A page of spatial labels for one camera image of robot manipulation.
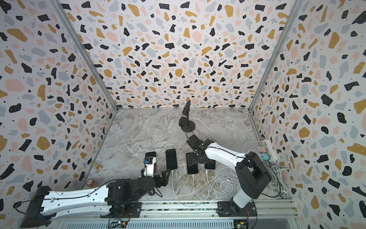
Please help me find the mint-cased phone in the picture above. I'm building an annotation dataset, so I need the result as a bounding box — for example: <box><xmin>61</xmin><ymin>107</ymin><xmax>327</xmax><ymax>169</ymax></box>
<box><xmin>165</xmin><ymin>149</ymin><xmax>178</xmax><ymax>170</ymax></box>
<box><xmin>205</xmin><ymin>160</ymin><xmax>216</xmax><ymax>170</ymax></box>

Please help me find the pink-cased phone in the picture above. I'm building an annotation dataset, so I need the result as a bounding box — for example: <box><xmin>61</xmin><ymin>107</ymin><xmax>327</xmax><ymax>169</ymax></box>
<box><xmin>186</xmin><ymin>153</ymin><xmax>199</xmax><ymax>175</ymax></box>
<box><xmin>145</xmin><ymin>151</ymin><xmax>156</xmax><ymax>157</ymax></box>

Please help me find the white charging cable phone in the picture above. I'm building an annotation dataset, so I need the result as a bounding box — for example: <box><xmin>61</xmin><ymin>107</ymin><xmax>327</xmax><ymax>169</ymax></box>
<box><xmin>192</xmin><ymin>175</ymin><xmax>233</xmax><ymax>201</ymax></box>
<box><xmin>171</xmin><ymin>172</ymin><xmax>216</xmax><ymax>206</ymax></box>
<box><xmin>205</xmin><ymin>168</ymin><xmax>239</xmax><ymax>198</ymax></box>

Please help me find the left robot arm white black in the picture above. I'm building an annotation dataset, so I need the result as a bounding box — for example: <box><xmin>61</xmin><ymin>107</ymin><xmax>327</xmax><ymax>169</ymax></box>
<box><xmin>20</xmin><ymin>169</ymin><xmax>171</xmax><ymax>229</ymax></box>

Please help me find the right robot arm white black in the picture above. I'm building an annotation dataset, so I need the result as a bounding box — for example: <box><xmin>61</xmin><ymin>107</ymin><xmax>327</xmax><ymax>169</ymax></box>
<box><xmin>187</xmin><ymin>135</ymin><xmax>272</xmax><ymax>209</ymax></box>

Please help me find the black desktop microphone on stand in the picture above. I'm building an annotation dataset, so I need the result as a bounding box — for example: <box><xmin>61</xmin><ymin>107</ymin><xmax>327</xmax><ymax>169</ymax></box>
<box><xmin>179</xmin><ymin>100</ymin><xmax>195</xmax><ymax>133</ymax></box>

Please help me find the small brass bell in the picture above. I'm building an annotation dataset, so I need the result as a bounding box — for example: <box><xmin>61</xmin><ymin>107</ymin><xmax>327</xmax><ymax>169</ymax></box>
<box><xmin>93</xmin><ymin>162</ymin><xmax>103</xmax><ymax>170</ymax></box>

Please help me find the pink charger plug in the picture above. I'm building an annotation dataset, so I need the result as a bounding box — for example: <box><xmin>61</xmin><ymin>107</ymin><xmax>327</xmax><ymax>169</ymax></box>
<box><xmin>258</xmin><ymin>147</ymin><xmax>267</xmax><ymax>153</ymax></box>

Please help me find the white power strip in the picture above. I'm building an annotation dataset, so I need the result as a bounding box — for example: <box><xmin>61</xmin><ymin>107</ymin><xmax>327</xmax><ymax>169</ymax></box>
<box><xmin>264</xmin><ymin>139</ymin><xmax>278</xmax><ymax>162</ymax></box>

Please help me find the teal charger plug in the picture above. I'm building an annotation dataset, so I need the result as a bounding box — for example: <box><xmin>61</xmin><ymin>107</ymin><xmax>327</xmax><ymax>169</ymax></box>
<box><xmin>261</xmin><ymin>153</ymin><xmax>271</xmax><ymax>161</ymax></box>

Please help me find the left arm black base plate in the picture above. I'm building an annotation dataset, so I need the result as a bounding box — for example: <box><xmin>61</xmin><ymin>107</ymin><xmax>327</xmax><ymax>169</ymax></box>
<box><xmin>109</xmin><ymin>202</ymin><xmax>142</xmax><ymax>218</ymax></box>

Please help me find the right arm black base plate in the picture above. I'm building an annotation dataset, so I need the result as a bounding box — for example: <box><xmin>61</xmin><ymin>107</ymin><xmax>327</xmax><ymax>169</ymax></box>
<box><xmin>216</xmin><ymin>201</ymin><xmax>257</xmax><ymax>217</ymax></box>

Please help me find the aluminium front rail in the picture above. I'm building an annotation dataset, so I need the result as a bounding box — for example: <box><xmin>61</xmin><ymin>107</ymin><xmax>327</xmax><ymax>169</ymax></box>
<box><xmin>52</xmin><ymin>199</ymin><xmax>302</xmax><ymax>229</ymax></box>

